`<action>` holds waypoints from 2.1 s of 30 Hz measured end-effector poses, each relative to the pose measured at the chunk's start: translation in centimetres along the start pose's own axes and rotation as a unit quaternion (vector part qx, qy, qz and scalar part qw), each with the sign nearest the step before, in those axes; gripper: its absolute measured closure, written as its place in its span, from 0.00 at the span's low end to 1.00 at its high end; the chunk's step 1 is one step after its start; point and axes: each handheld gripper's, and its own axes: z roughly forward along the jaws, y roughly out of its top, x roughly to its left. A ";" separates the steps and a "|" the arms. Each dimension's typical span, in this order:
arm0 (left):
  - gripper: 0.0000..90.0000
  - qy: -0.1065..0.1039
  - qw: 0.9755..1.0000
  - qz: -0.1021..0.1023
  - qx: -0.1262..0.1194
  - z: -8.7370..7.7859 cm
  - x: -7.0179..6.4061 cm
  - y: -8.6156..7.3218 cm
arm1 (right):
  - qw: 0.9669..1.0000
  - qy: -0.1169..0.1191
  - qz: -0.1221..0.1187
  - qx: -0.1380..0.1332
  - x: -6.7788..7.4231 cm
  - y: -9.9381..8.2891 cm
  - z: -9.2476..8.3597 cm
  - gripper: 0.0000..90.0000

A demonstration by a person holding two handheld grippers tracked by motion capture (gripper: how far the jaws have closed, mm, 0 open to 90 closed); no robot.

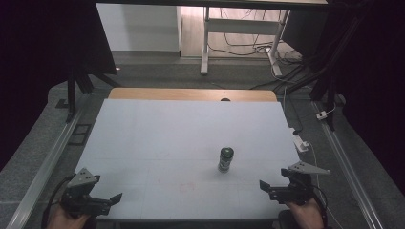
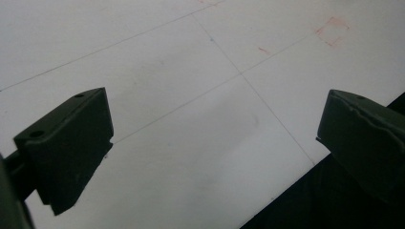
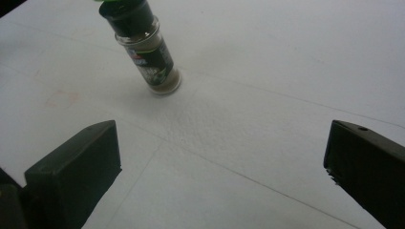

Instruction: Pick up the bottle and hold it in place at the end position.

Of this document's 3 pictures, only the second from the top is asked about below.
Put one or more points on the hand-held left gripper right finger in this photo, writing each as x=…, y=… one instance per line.
x=366, y=140

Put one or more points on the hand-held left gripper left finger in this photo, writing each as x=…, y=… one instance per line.
x=68, y=146

